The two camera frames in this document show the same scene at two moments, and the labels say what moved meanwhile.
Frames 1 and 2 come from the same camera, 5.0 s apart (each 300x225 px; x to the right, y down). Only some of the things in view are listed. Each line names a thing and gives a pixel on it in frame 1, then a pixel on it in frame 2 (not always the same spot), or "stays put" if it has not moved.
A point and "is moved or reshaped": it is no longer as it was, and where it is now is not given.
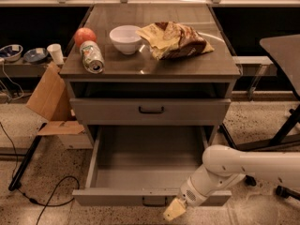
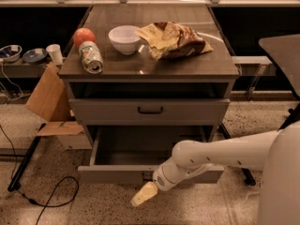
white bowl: [126, 38] stays put
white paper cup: [56, 52] stays put
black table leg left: [16, 180] stays put
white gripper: [187, 193] → [163, 178]
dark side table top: [285, 51] stays put
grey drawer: [144, 166] is moved or reshaped
